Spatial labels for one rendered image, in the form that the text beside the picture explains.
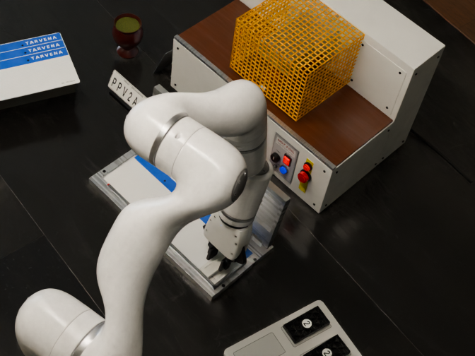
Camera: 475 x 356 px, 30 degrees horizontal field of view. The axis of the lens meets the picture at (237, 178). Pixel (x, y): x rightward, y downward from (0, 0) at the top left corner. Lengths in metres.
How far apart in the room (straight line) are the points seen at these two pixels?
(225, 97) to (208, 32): 0.83
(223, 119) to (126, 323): 0.37
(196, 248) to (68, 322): 0.65
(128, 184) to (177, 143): 0.80
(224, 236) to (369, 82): 0.54
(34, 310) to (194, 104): 0.44
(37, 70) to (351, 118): 0.81
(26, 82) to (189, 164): 0.98
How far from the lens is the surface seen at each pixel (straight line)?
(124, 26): 2.44
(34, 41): 2.41
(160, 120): 1.43
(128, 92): 2.36
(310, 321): 2.05
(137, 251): 1.46
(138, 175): 2.22
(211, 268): 2.07
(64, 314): 1.54
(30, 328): 1.56
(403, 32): 2.15
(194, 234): 2.13
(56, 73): 2.33
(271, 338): 2.03
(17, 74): 2.33
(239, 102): 1.50
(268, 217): 2.06
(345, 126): 2.16
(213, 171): 1.39
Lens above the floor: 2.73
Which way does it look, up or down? 54 degrees down
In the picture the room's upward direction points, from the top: 10 degrees clockwise
